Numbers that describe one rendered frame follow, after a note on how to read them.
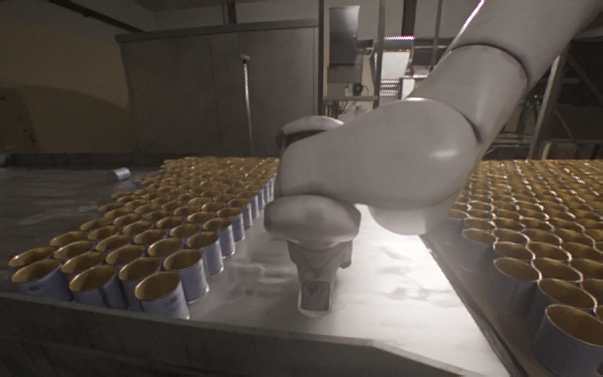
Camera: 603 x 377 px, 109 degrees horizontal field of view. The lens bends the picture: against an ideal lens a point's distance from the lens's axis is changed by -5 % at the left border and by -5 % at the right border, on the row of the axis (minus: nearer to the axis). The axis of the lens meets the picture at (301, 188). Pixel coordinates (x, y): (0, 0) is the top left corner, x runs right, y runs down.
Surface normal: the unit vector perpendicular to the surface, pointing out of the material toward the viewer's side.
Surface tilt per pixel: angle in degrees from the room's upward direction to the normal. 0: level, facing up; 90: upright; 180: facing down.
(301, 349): 90
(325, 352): 90
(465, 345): 0
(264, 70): 90
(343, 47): 90
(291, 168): 56
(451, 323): 0
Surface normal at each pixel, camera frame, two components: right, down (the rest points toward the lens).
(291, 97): -0.12, 0.33
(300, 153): -0.61, -0.46
